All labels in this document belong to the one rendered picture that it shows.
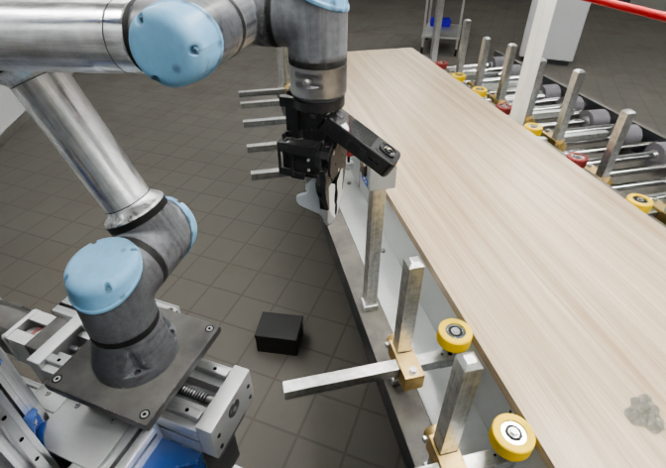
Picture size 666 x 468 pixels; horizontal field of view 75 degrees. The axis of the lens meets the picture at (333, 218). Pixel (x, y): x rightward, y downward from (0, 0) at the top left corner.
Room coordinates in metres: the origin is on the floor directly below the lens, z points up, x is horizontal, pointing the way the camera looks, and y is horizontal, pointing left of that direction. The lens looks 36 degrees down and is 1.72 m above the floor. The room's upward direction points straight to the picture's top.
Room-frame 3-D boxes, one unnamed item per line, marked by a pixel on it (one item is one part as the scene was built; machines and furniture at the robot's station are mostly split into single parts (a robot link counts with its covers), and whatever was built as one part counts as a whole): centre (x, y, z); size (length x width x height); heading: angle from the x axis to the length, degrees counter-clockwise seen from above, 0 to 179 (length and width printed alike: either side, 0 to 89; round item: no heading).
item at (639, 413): (0.47, -0.62, 0.91); 0.09 x 0.07 x 0.02; 137
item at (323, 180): (0.55, 0.01, 1.39); 0.05 x 0.02 x 0.09; 160
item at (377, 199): (0.95, -0.11, 0.93); 0.05 x 0.05 x 0.45; 13
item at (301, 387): (0.63, -0.10, 0.80); 0.44 x 0.03 x 0.04; 103
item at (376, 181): (0.95, -0.11, 1.18); 0.07 x 0.07 x 0.08; 13
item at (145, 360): (0.52, 0.37, 1.09); 0.15 x 0.15 x 0.10
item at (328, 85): (0.57, 0.02, 1.54); 0.08 x 0.08 x 0.05
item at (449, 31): (6.72, -1.60, 0.47); 1.00 x 0.58 x 0.95; 160
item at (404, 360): (0.67, -0.18, 0.81); 0.14 x 0.06 x 0.05; 13
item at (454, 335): (0.68, -0.29, 0.85); 0.08 x 0.08 x 0.11
